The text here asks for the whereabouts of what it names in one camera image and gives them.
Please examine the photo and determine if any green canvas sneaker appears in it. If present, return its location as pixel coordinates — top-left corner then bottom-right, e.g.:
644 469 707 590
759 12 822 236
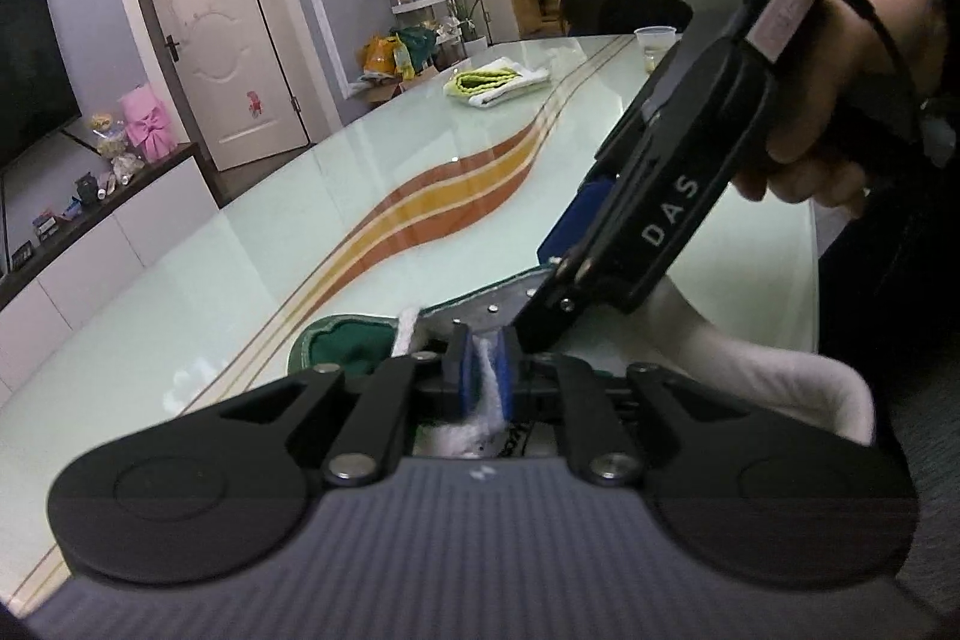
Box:
288 269 875 445

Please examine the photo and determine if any white shoelace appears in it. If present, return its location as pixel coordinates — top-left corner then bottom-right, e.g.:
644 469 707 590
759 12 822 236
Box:
409 319 509 459

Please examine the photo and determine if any person's right hand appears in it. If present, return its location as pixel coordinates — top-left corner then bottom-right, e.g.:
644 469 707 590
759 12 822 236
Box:
732 0 949 216

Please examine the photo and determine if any small plastic cup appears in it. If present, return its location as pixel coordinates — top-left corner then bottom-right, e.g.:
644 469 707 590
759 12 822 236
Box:
635 26 682 74

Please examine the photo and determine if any yellow white folded cloth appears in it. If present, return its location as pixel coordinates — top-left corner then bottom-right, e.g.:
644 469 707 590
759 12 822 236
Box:
443 57 551 109

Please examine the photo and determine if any cardboard boxes and bags pile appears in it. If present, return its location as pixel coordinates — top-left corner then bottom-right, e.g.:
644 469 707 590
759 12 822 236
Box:
350 25 439 106

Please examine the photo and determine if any white TV cabinet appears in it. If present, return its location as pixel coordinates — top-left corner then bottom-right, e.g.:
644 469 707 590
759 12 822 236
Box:
2 145 220 398

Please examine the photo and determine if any flower bouquet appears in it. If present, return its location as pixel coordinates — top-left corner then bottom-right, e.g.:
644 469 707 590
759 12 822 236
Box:
88 113 145 185

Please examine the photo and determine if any white interior door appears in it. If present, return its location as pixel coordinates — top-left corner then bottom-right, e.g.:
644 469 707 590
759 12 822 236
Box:
151 0 308 170

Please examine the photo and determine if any black wall television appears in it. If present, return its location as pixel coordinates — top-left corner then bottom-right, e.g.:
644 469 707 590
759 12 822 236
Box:
0 0 80 169

